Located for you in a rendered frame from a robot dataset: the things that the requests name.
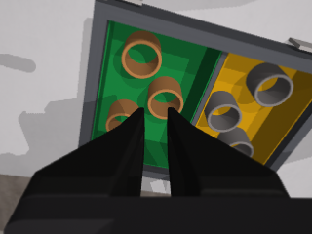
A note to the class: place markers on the green bin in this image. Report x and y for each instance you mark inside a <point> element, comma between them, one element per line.
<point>190,64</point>

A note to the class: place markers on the bronze bushing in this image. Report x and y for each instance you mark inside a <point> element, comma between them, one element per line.
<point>142,70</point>
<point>161,85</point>
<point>121,107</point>

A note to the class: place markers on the grey metal bushing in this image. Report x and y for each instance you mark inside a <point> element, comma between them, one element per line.
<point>237,136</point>
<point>227,121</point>
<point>275,95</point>

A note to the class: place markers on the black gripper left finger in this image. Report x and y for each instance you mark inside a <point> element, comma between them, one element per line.
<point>111,163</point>

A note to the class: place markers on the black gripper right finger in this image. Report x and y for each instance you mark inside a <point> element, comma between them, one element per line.
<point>208,167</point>

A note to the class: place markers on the dark grey divided bin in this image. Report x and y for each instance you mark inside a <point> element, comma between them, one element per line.
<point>199,32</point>

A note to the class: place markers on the yellow bin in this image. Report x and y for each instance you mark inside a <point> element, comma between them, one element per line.
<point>265,126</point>

